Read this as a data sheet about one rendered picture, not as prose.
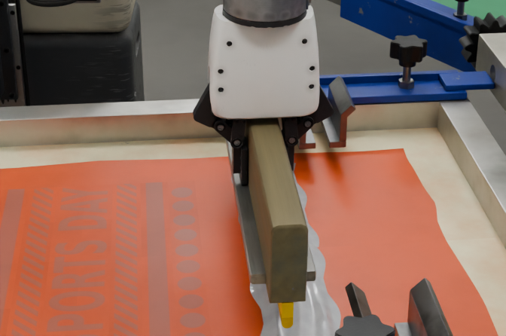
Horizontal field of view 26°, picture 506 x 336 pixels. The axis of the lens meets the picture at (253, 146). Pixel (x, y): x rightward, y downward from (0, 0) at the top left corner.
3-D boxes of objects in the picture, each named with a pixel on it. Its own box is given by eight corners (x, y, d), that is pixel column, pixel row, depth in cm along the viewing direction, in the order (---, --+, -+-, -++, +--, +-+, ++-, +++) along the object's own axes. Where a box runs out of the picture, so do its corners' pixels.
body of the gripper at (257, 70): (315, -19, 101) (311, 92, 106) (204, -16, 100) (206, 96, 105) (328, 10, 94) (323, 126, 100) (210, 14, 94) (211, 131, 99)
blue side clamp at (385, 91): (219, 148, 132) (218, 96, 129) (216, 130, 136) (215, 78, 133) (463, 137, 134) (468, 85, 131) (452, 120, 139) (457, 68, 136)
